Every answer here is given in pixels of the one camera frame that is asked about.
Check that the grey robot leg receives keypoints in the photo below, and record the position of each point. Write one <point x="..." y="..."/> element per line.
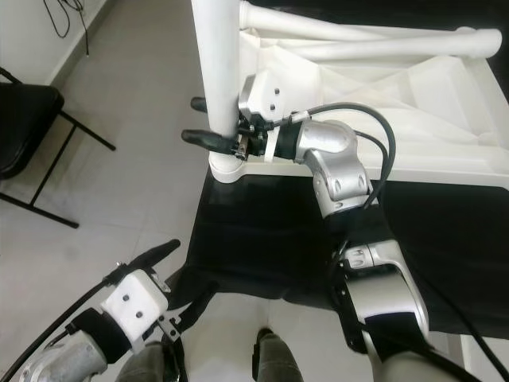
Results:
<point x="151" y="368"/>
<point x="282" y="362"/>

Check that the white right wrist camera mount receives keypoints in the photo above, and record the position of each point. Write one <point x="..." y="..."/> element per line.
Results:
<point x="266" y="91"/>

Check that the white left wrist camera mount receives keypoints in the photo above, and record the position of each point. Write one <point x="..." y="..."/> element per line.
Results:
<point x="135" y="302"/>

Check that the grey left robot leg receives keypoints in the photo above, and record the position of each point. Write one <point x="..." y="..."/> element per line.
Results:
<point x="151" y="368"/>

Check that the black folding chair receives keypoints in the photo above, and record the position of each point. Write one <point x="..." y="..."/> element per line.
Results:
<point x="28" y="127"/>

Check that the black tablecloth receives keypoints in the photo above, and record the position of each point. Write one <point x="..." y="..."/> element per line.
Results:
<point x="270" y="239"/>

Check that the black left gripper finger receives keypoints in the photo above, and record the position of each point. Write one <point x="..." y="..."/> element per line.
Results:
<point x="201" y="302"/>
<point x="155" y="252"/>

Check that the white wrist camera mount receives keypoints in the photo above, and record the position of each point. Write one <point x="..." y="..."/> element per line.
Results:
<point x="266" y="91"/>
<point x="135" y="302"/>

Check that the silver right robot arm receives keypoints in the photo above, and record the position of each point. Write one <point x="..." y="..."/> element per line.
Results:
<point x="334" y="159"/>

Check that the grey right robot leg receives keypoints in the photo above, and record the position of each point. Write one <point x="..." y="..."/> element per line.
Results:
<point x="282" y="362"/>

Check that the white plastic children table top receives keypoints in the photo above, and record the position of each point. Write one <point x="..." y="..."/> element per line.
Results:
<point x="429" y="103"/>

